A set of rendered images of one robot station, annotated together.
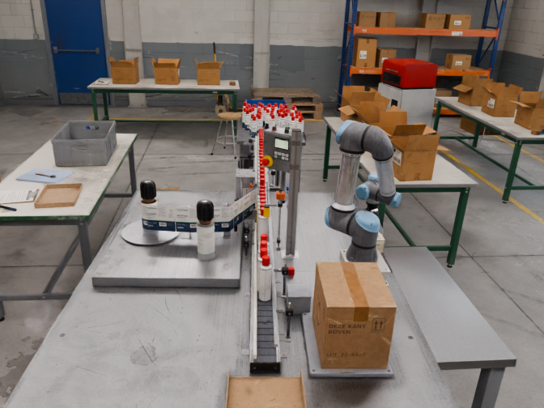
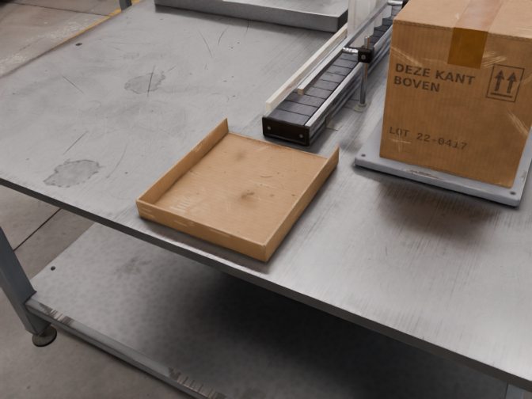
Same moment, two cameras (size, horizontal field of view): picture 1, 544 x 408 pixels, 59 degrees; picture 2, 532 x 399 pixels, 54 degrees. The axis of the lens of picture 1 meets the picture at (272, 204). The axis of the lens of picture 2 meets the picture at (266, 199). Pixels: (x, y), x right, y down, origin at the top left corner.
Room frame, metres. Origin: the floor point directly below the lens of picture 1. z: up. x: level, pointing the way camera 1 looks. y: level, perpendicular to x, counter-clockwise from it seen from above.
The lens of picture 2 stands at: (0.57, -0.46, 1.45)
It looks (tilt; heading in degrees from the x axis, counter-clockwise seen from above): 40 degrees down; 34
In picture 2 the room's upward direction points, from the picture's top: 4 degrees counter-clockwise
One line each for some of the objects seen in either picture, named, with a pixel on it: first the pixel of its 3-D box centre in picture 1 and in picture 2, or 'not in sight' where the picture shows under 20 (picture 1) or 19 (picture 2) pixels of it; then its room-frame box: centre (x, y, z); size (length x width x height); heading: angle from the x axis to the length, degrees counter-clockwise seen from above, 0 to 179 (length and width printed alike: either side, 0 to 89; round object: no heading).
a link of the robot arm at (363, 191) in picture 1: (368, 191); not in sight; (2.29, -0.49, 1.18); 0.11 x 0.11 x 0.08; 53
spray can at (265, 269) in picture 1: (265, 278); (359, 4); (1.75, 0.02, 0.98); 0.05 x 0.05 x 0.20
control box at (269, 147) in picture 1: (282, 150); not in sight; (2.29, -0.04, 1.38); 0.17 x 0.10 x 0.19; 57
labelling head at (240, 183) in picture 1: (246, 194); not in sight; (2.60, 0.15, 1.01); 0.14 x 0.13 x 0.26; 2
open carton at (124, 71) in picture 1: (124, 70); not in sight; (7.49, 2.30, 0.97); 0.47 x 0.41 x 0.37; 3
